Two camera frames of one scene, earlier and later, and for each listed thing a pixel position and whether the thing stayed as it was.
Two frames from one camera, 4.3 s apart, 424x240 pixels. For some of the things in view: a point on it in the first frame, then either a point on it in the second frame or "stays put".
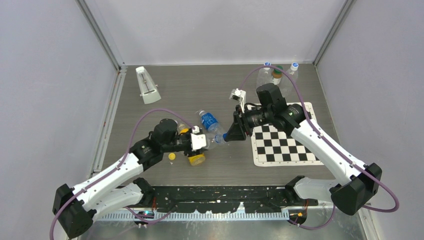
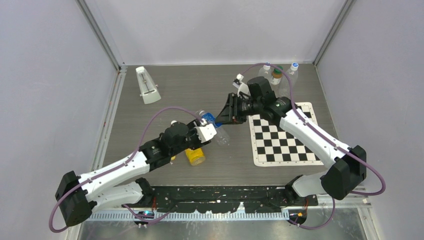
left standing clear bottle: [264, 75] stays put
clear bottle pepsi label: [211, 139] to [200, 112]
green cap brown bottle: [276, 75] stays put
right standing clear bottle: [287, 88] stays put
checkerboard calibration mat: [271, 147] stays put
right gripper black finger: [237, 131] to [228, 114]
